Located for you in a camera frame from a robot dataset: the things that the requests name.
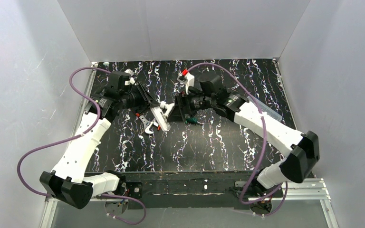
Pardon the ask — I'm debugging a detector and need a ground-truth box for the red handled adjustable wrench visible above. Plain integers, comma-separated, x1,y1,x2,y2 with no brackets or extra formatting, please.
135,113,160,135

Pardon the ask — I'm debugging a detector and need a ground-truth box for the white plastic faucet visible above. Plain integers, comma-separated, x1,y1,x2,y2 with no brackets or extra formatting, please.
160,101,174,117

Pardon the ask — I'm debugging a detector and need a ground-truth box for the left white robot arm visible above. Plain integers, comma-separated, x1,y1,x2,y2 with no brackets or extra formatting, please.
39,69,169,209

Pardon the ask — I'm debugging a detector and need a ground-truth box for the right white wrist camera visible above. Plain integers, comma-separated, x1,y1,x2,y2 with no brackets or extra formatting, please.
177,69,195,95

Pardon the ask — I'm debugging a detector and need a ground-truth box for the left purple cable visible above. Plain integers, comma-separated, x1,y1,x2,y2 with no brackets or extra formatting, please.
16,66,147,226

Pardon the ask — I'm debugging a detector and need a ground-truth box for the aluminium frame rail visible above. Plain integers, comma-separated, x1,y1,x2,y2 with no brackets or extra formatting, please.
236,178,332,202

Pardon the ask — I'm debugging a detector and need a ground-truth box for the clear plastic screw box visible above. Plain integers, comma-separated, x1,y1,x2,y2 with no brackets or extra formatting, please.
248,96,283,122

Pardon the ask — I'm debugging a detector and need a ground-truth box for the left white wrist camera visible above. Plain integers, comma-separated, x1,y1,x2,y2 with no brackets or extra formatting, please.
125,69,135,86

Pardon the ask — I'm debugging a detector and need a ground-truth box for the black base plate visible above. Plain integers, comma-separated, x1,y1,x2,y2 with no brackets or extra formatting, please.
85,171,284,211

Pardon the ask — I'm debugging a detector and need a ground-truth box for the white remote control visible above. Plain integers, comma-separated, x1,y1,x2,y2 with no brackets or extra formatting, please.
150,106,171,132

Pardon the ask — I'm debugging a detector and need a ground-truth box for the green handled screwdriver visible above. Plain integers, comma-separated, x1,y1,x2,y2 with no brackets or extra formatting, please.
185,116,201,125

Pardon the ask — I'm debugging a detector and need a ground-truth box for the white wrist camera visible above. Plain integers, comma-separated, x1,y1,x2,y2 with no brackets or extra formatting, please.
125,69,135,86
177,69,195,95

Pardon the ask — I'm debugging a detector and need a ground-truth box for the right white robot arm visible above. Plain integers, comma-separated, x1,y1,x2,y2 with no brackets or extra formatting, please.
167,71,320,190

